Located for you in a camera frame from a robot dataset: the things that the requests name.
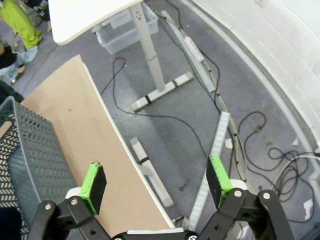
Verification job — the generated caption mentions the mannequin in plaid shirt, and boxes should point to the mannequin in plaid shirt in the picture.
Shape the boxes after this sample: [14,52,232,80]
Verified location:
[0,0,43,50]

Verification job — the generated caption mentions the light denim jeans pile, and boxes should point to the light denim jeans pile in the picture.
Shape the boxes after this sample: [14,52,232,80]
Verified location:
[0,46,39,85]

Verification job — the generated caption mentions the white floor cable duct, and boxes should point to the white floor cable duct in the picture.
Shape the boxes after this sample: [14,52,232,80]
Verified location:
[161,9,216,93]

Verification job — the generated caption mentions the white floor cable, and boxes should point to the white floor cable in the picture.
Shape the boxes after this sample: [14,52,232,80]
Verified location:
[271,154,320,193]

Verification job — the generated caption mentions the tangled black floor cables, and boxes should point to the tangled black floor cables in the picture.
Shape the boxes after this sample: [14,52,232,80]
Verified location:
[237,111,316,223]

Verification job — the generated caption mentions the white table base foot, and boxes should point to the white table base foot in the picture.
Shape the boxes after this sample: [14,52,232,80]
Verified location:
[129,136,175,208]

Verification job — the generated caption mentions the black trousers dropped at feet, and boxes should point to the black trousers dropped at feet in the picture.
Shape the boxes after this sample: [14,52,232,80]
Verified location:
[0,44,18,70]

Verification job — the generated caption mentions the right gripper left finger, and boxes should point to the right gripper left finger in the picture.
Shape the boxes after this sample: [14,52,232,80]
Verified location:
[28,161,112,240]

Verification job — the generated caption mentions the white power strip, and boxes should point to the white power strip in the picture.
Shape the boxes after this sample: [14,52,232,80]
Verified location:
[183,36,205,62]

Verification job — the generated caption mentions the grey plastic herringbone basket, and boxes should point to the grey plastic herringbone basket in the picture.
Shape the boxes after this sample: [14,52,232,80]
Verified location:
[0,96,79,240]

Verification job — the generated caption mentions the white perforated rail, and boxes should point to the white perforated rail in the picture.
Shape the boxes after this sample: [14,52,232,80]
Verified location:
[187,111,231,230]

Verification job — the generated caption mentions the long black floor cable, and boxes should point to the long black floor cable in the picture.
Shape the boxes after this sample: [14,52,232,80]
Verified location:
[99,56,210,161]

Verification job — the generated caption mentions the white wall skirting duct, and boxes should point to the white wall skirting duct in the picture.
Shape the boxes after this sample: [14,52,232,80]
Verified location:
[179,0,320,163]

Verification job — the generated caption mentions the dark navy garment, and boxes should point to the dark navy garment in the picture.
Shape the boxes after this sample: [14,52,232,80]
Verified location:
[0,207,25,240]

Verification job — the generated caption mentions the clear plastic storage bin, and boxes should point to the clear plastic storage bin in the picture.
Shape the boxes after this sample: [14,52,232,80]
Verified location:
[95,9,160,56]

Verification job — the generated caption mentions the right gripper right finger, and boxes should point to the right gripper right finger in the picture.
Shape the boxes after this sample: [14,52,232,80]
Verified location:
[198,155,296,240]

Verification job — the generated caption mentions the white side table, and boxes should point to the white side table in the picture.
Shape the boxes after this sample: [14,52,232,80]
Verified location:
[48,0,195,113]

